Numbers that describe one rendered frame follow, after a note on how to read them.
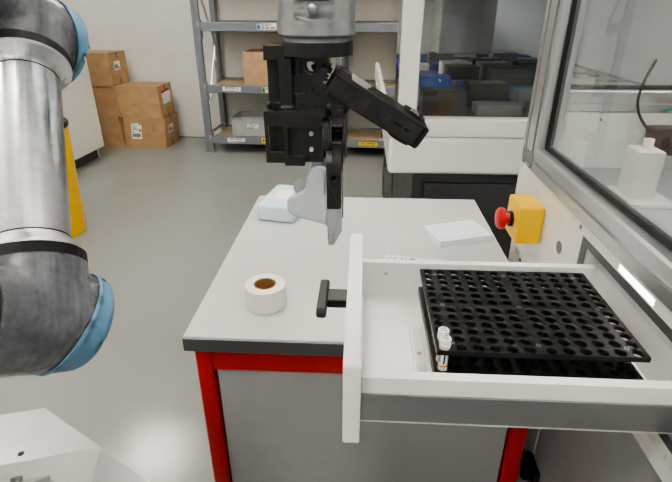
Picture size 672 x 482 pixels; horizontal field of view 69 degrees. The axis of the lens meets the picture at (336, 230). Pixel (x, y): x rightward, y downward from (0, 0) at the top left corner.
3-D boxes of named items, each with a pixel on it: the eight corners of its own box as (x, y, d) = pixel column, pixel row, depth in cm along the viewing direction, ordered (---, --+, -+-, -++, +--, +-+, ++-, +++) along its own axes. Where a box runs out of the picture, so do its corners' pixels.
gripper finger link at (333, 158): (326, 201, 54) (326, 121, 51) (342, 201, 54) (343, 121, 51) (323, 212, 49) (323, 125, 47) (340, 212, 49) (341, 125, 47)
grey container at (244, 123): (231, 136, 441) (230, 117, 433) (241, 128, 468) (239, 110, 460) (275, 137, 437) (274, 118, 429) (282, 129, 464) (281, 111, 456)
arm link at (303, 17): (356, -8, 49) (355, -10, 42) (355, 40, 51) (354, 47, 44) (282, -8, 49) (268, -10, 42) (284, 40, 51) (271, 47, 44)
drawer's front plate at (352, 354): (342, 446, 50) (342, 362, 46) (349, 294, 77) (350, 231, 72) (359, 446, 50) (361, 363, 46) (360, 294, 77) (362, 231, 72)
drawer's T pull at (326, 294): (315, 320, 57) (315, 310, 56) (321, 286, 64) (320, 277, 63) (346, 321, 57) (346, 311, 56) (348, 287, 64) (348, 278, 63)
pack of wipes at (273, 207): (294, 224, 115) (293, 206, 113) (256, 220, 117) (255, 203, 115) (311, 201, 128) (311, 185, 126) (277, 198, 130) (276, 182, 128)
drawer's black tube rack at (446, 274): (431, 396, 54) (436, 350, 52) (416, 307, 70) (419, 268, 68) (635, 404, 53) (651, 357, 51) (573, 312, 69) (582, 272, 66)
